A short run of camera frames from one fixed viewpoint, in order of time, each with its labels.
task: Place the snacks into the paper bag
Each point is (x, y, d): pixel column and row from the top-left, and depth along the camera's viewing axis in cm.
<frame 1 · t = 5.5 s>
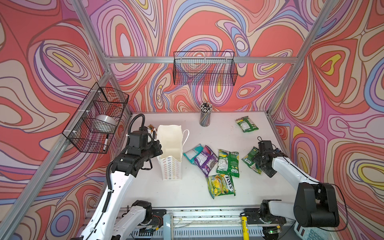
left hand: (163, 144, 73), fingers closed
right hand: (261, 167, 88), fingers open
white patterned paper bag: (172, 138, 76), point 26 cm above the table
orange snack packet: (150, 126, 111), point 2 cm above the table
teal snack packet: (191, 153, 95), point 4 cm above the table
purple snack packet: (206, 160, 90), point 5 cm above the table
green white snack packet: (228, 163, 92), point 2 cm above the table
yellow green Fox's packet: (220, 184, 82), point 4 cm above the table
small green packet far: (246, 124, 110), point 4 cm above the table
pencil cup with pencils: (205, 119, 108), point 8 cm above the table

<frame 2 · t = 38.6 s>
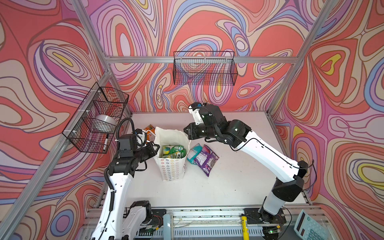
left hand: (160, 145, 74), fingers closed
right hand: (185, 133, 66), fingers closed
green white snack packet: (177, 152, 86), point 12 cm above the table
yellow green Fox's packet: (166, 149, 90), point 10 cm above the table
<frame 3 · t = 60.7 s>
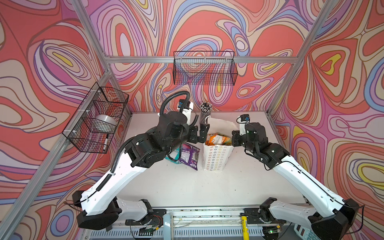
left hand: (200, 124, 57), fingers open
right hand: (233, 135, 75), fingers closed
orange snack packet: (217, 139, 83), point 19 cm above the table
teal snack packet: (174, 154, 94), point 4 cm above the table
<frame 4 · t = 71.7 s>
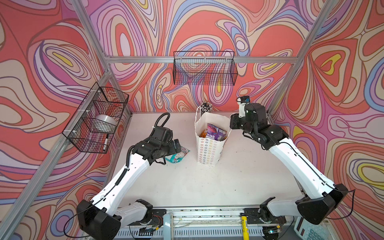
left hand: (175, 147, 78), fingers open
right hand: (232, 119, 73), fingers closed
orange snack packet: (203, 134, 94), point 12 cm above the table
purple snack packet: (215, 133, 84), point 21 cm above the table
